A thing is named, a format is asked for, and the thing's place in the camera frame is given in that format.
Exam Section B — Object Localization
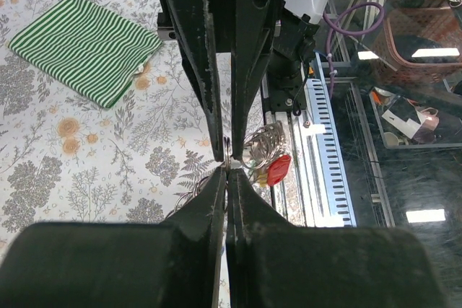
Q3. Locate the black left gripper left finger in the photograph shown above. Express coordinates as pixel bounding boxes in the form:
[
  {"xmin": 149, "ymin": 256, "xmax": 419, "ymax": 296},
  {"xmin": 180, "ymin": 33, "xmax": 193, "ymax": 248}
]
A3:
[{"xmin": 1, "ymin": 167, "xmax": 227, "ymax": 307}]

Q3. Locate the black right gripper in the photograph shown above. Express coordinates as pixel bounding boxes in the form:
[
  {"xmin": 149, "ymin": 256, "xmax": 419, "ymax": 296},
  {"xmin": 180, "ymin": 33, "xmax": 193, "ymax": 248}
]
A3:
[{"xmin": 157, "ymin": 0, "xmax": 282, "ymax": 161}]

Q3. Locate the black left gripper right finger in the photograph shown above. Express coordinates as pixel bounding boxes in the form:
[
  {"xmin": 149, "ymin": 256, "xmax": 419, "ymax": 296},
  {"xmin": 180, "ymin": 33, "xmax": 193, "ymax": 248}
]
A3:
[{"xmin": 226, "ymin": 169, "xmax": 444, "ymax": 307}]

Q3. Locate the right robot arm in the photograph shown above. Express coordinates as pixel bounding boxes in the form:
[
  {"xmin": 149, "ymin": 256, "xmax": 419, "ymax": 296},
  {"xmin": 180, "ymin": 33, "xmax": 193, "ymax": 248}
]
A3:
[{"xmin": 157, "ymin": 0, "xmax": 328, "ymax": 161}]

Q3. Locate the green striped cloth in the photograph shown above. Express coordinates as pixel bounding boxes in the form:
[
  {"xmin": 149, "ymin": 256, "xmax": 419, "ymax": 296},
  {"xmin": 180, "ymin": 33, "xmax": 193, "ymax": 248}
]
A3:
[{"xmin": 9, "ymin": 0, "xmax": 162, "ymax": 108}]

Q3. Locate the floral table mat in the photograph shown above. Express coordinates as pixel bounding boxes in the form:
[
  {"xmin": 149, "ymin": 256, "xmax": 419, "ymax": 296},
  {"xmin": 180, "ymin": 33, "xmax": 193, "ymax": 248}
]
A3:
[{"xmin": 0, "ymin": 0, "xmax": 275, "ymax": 308}]

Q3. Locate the brown woven basket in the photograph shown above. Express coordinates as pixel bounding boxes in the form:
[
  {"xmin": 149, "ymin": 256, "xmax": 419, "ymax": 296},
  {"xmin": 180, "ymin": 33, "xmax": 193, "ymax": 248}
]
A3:
[{"xmin": 371, "ymin": 7, "xmax": 461, "ymax": 86}]

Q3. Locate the yellow key tag on ring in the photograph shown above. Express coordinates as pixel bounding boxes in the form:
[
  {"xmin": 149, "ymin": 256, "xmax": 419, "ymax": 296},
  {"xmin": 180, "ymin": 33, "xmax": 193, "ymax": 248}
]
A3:
[{"xmin": 256, "ymin": 173, "xmax": 268, "ymax": 188}]

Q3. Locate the red key tag on ring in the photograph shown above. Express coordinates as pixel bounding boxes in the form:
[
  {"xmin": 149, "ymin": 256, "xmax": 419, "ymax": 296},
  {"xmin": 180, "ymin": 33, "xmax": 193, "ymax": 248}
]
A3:
[{"xmin": 267, "ymin": 154, "xmax": 292, "ymax": 187}]

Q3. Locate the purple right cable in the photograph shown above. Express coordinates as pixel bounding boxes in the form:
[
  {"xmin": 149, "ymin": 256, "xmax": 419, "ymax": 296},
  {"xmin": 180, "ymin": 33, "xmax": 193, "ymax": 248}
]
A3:
[{"xmin": 323, "ymin": 1, "xmax": 385, "ymax": 100}]

